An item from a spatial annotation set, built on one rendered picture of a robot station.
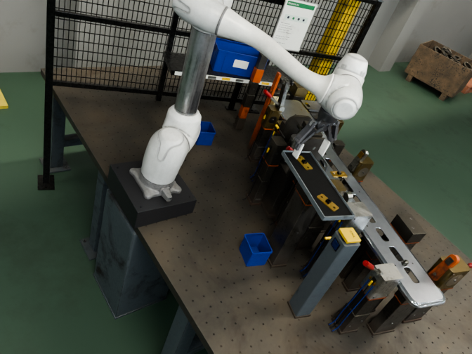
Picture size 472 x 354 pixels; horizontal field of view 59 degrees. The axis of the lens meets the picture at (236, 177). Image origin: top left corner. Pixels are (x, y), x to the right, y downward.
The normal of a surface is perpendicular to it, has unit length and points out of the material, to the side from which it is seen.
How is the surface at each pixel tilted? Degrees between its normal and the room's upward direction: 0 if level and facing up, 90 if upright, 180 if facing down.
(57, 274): 0
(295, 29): 90
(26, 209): 0
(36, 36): 90
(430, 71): 90
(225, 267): 0
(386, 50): 90
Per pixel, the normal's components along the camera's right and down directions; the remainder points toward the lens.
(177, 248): 0.29, -0.74
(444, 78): -0.62, 0.33
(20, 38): 0.55, 0.65
